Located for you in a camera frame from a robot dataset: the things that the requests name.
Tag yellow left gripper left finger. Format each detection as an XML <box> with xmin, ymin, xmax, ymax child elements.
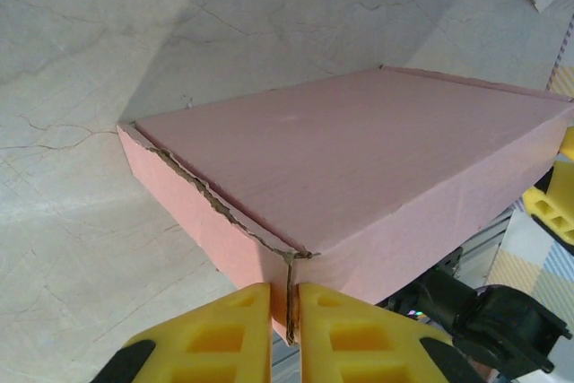
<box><xmin>100</xmin><ymin>283</ymin><xmax>274</xmax><ymax>383</ymax></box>

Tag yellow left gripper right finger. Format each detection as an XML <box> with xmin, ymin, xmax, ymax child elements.
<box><xmin>298</xmin><ymin>282</ymin><xmax>483</xmax><ymax>383</ymax></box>

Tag pink paper box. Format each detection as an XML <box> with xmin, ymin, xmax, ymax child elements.
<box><xmin>117</xmin><ymin>65</ymin><xmax>574</xmax><ymax>347</ymax></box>

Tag aluminium frame rail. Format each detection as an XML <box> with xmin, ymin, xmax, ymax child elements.
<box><xmin>450</xmin><ymin>210</ymin><xmax>515</xmax><ymax>279</ymax></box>

